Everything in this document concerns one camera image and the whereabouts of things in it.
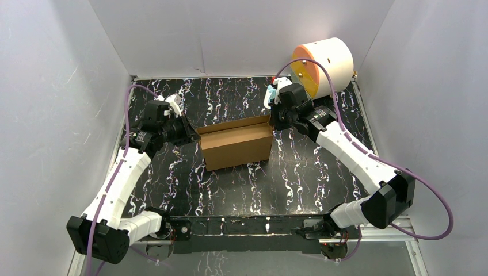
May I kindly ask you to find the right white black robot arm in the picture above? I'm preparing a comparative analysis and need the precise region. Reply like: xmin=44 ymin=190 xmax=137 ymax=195
xmin=266 ymin=78 xmax=415 ymax=238

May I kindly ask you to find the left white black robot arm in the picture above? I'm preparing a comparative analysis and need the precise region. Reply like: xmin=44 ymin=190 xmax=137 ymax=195
xmin=67 ymin=94 xmax=200 ymax=265

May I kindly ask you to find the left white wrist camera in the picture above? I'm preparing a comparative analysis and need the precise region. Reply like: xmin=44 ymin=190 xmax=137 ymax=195
xmin=155 ymin=93 xmax=182 ymax=118

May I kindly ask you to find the light blue packaged tool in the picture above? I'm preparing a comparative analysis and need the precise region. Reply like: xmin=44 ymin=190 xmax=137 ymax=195
xmin=263 ymin=84 xmax=277 ymax=110

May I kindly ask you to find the white cylindrical drum orange face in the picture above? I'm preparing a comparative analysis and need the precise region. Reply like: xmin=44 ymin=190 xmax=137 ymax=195
xmin=291 ymin=37 xmax=354 ymax=99

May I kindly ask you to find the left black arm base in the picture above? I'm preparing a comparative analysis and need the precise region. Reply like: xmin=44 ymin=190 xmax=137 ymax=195
xmin=129 ymin=211 xmax=192 ymax=265

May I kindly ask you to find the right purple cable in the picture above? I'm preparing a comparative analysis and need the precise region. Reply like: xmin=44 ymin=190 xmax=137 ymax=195
xmin=275 ymin=57 xmax=455 ymax=263

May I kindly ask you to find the aluminium frame rail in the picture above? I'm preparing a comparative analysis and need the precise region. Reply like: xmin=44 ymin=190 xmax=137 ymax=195
xmin=68 ymin=216 xmax=430 ymax=276

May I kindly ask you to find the brown cardboard box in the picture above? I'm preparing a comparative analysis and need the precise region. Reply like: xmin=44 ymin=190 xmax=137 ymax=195
xmin=196 ymin=115 xmax=273 ymax=171

